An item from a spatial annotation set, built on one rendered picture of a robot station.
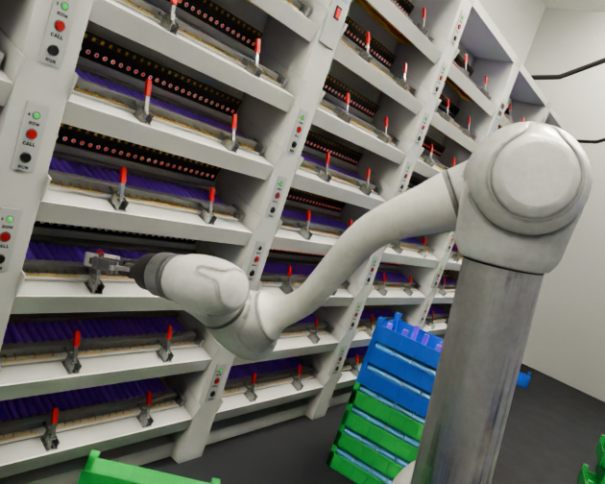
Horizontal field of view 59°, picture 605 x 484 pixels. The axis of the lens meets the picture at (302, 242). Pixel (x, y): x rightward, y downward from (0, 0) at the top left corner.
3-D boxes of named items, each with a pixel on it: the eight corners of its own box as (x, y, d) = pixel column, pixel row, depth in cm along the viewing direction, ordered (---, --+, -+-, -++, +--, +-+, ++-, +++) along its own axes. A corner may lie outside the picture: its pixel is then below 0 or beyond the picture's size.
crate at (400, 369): (460, 388, 184) (468, 367, 183) (447, 401, 166) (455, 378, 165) (383, 350, 197) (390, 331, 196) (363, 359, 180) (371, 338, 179)
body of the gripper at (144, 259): (139, 292, 102) (111, 284, 107) (174, 292, 109) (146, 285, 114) (145, 254, 102) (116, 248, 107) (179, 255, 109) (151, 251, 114)
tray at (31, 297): (225, 308, 152) (240, 282, 149) (6, 314, 103) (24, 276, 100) (188, 266, 162) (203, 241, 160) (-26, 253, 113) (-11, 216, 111)
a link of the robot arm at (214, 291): (147, 285, 96) (186, 323, 104) (206, 300, 87) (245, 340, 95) (180, 239, 101) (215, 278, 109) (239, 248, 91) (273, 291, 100)
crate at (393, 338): (468, 367, 183) (476, 346, 182) (455, 378, 165) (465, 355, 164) (390, 331, 196) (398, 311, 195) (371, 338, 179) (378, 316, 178)
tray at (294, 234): (366, 259, 206) (385, 230, 202) (266, 248, 157) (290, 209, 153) (331, 229, 217) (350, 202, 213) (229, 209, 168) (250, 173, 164)
